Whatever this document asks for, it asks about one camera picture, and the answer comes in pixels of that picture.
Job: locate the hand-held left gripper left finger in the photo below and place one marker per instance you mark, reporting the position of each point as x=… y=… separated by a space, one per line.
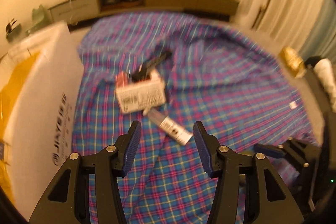
x=131 y=146

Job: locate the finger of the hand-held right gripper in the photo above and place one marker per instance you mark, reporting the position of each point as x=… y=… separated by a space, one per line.
x=267 y=150
x=302 y=144

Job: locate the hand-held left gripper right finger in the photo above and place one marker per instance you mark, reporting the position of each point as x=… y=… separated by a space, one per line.
x=203 y=146

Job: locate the white grey tube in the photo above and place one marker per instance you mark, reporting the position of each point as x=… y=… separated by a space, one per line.
x=170 y=127

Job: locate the white carton with red label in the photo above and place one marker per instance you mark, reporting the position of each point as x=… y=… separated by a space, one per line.
x=141 y=96

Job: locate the black marker pen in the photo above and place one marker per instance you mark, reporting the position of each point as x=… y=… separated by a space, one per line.
x=157 y=59

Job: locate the white cardboard box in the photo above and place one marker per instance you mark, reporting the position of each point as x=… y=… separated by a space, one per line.
x=52 y=82

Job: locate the blue pink plaid cloth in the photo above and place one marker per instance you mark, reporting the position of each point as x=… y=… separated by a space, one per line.
x=210 y=69

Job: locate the gold shiny object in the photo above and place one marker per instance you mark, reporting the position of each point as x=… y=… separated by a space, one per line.
x=291 y=60

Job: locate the white curtain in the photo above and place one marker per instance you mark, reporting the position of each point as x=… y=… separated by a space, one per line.
x=288 y=3

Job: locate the green plastic chair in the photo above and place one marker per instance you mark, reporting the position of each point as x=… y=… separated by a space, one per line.
x=39 y=18

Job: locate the dark leafy plant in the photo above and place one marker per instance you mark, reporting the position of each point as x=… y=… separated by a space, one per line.
x=11 y=24

